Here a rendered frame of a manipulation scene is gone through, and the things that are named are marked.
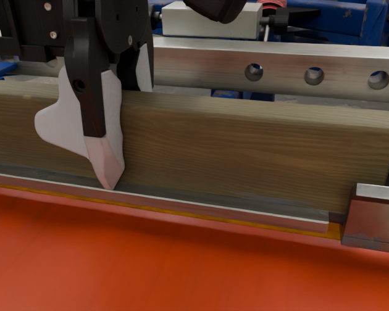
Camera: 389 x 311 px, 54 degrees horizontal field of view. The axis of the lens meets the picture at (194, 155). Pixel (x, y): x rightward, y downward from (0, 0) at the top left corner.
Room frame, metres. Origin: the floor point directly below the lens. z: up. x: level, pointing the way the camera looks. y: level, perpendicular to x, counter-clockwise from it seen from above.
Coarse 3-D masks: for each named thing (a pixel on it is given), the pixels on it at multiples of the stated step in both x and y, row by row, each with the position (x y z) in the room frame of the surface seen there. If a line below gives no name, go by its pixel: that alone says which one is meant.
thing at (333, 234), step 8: (0, 184) 0.29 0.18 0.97; (32, 192) 0.28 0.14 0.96; (40, 192) 0.28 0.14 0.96; (48, 192) 0.28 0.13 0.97; (88, 200) 0.27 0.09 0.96; (96, 200) 0.26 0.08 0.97; (104, 200) 0.26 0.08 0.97; (136, 208) 0.25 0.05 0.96; (144, 208) 0.25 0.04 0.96; (152, 208) 0.25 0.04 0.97; (192, 216) 0.24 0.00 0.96; (200, 216) 0.24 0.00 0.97; (208, 216) 0.24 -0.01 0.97; (240, 224) 0.23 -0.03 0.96; (248, 224) 0.23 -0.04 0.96; (256, 224) 0.23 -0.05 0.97; (288, 232) 0.22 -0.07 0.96; (296, 232) 0.22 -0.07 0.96; (304, 232) 0.22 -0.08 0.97; (312, 232) 0.22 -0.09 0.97; (328, 232) 0.21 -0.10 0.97; (336, 232) 0.21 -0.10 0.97
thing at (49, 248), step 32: (0, 192) 0.29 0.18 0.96; (0, 224) 0.25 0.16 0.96; (32, 224) 0.25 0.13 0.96; (64, 224) 0.25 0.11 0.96; (96, 224) 0.24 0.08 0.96; (128, 224) 0.24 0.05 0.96; (0, 256) 0.21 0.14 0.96; (32, 256) 0.21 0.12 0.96; (64, 256) 0.21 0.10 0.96; (96, 256) 0.21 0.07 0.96; (0, 288) 0.18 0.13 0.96; (32, 288) 0.18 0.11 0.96; (64, 288) 0.18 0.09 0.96
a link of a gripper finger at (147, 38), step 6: (150, 24) 0.30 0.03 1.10; (150, 30) 0.30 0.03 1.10; (144, 36) 0.29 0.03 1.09; (150, 36) 0.30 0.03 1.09; (138, 42) 0.28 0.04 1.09; (144, 42) 0.29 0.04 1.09; (150, 42) 0.30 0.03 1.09; (150, 48) 0.30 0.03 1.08; (150, 54) 0.30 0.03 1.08; (150, 60) 0.30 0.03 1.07; (150, 66) 0.30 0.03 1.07; (150, 72) 0.30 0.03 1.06
